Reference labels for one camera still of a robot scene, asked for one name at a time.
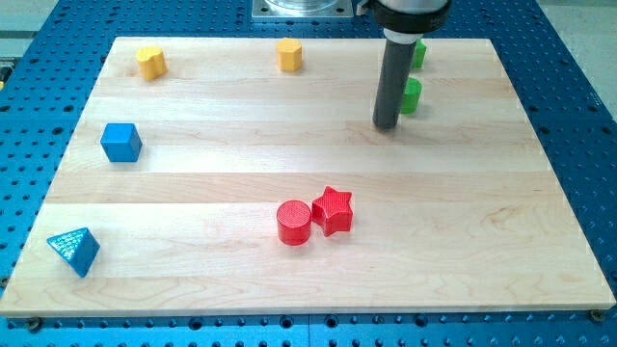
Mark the yellow heart block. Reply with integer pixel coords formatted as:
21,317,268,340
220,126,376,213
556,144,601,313
136,46,168,81

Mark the blue triangle block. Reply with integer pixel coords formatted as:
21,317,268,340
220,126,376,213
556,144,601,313
46,227,100,278

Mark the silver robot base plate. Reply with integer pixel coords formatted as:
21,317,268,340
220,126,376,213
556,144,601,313
252,0,354,19

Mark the green star block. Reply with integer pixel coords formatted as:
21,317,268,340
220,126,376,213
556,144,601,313
412,39,427,68

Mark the yellow hexagon block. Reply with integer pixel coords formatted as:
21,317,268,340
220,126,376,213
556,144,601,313
276,38,303,72

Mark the light wooden board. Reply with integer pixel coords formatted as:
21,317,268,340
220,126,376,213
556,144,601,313
1,37,615,317

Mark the blue cube block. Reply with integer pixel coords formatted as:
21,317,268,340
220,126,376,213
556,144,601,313
100,123,143,162

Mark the green cylinder block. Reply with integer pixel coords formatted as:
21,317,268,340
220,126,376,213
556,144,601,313
400,78,422,114

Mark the blue perforated metal table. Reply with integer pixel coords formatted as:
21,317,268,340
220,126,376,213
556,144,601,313
1,1,616,346

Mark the red cylinder block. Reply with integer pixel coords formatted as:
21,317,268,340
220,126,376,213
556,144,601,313
276,200,311,246

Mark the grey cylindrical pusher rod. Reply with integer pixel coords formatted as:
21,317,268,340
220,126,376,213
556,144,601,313
373,28,421,130

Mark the red star block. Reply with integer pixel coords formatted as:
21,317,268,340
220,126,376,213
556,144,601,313
311,186,353,237

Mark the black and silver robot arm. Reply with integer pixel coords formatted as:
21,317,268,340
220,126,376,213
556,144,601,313
356,0,452,34

